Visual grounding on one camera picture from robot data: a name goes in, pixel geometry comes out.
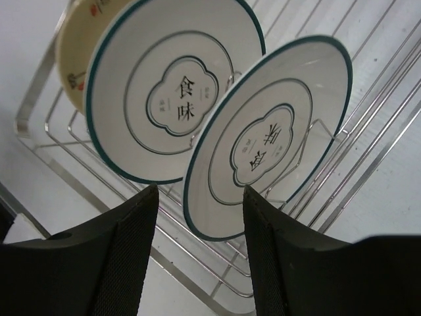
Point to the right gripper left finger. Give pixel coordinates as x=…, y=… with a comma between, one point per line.
x=95, y=268

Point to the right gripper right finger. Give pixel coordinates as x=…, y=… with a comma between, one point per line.
x=296, y=270

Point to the white plate teal rim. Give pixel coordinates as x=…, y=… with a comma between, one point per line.
x=275, y=125

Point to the white plate middle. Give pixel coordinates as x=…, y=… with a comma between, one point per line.
x=155, y=76

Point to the beige patterned plate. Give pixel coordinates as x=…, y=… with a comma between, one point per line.
x=83, y=29

